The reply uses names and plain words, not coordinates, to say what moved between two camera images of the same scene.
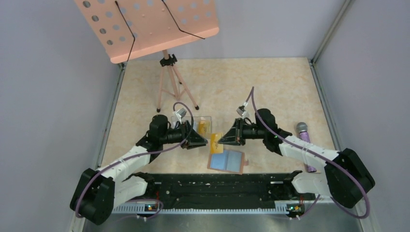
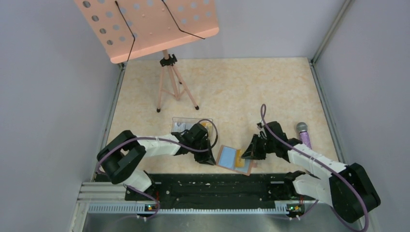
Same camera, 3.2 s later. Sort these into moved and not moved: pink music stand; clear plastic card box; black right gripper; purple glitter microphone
Moved: black right gripper
Not moved: pink music stand; purple glitter microphone; clear plastic card box
